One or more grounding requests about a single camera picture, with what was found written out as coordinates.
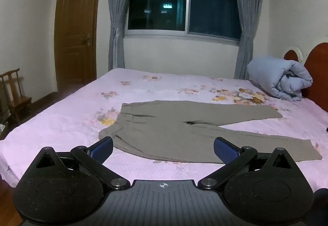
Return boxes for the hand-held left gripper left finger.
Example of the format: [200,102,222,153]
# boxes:
[36,137,130,190]

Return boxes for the wooden chair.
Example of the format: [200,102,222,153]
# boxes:
[0,68,32,126]

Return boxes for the light blue folded duvet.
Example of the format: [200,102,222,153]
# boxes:
[247,56,313,102]

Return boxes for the red-brown wooden headboard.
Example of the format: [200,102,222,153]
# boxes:
[283,43,328,114]

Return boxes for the grey curtain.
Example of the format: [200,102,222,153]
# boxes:
[107,0,139,71]
[231,0,267,80]

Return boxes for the sliding glass window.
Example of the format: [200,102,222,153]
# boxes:
[124,0,243,42]

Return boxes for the grey pants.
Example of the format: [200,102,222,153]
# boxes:
[99,100,323,164]

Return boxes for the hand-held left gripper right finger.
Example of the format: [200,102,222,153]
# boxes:
[197,136,295,190]

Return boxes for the bed with pink floral sheet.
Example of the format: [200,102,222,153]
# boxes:
[0,67,328,192]

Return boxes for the brown wooden door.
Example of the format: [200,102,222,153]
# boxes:
[54,0,105,93]

